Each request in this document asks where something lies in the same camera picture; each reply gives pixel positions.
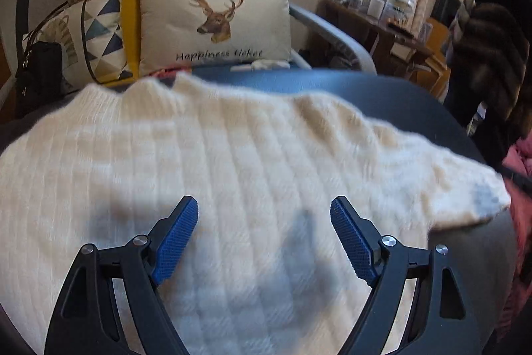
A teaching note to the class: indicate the deer print cushion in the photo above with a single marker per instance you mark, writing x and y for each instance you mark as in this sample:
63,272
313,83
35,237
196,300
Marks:
213,32

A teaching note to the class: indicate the white container on table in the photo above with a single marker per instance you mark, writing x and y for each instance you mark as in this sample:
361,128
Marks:
375,9

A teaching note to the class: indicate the white knitted sweater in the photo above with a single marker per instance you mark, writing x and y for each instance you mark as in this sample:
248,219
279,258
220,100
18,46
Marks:
264,272

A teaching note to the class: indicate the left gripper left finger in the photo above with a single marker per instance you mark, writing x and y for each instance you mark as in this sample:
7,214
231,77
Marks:
105,288

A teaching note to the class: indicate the black handbag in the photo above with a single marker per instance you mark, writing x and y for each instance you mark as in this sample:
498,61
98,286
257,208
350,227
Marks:
38,80

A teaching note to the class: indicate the triangle pattern cushion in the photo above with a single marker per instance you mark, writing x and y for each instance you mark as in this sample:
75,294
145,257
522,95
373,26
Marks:
91,38

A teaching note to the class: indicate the red pink cloth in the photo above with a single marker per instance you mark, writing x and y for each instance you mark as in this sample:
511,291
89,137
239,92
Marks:
171,72

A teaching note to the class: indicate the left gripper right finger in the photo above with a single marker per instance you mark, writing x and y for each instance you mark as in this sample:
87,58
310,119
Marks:
440,319

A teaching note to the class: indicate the wooden side table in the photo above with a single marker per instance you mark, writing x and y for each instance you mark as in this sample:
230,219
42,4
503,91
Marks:
393,53

